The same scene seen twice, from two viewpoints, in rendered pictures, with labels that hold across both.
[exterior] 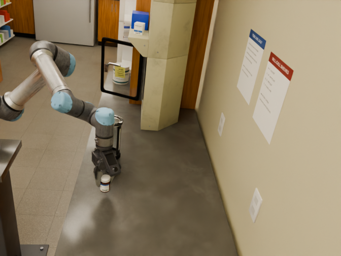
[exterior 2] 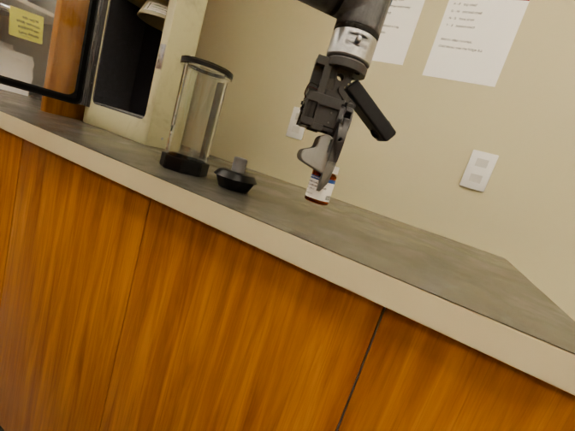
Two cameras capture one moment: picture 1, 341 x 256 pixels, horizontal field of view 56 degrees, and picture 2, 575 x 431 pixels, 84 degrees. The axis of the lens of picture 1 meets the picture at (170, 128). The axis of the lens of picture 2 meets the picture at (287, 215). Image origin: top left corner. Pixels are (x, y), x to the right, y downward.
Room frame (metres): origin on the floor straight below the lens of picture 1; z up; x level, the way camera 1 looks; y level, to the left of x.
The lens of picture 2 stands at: (0.86, 0.77, 1.04)
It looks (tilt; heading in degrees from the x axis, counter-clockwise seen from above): 11 degrees down; 301
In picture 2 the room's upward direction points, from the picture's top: 17 degrees clockwise
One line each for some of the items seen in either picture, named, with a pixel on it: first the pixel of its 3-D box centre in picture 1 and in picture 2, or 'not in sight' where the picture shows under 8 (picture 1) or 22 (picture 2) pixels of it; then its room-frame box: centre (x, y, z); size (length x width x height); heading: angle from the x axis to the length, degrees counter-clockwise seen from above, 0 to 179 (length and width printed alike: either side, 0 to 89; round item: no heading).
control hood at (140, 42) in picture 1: (138, 40); not in sight; (1.92, 0.26, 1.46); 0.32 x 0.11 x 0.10; 8
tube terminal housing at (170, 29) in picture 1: (166, 64); (168, 26); (1.95, 0.08, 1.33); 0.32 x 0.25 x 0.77; 8
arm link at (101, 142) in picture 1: (103, 139); (351, 51); (1.14, 0.27, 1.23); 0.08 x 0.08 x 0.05
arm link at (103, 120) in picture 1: (104, 122); (364, 1); (1.14, 0.27, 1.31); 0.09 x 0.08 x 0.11; 51
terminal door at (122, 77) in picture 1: (121, 69); (32, 20); (2.11, 0.39, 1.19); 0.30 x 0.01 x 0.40; 76
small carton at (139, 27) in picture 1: (139, 28); not in sight; (1.87, 0.26, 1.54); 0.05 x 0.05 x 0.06; 83
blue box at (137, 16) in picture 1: (139, 20); not in sight; (2.02, 0.28, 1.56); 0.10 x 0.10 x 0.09; 8
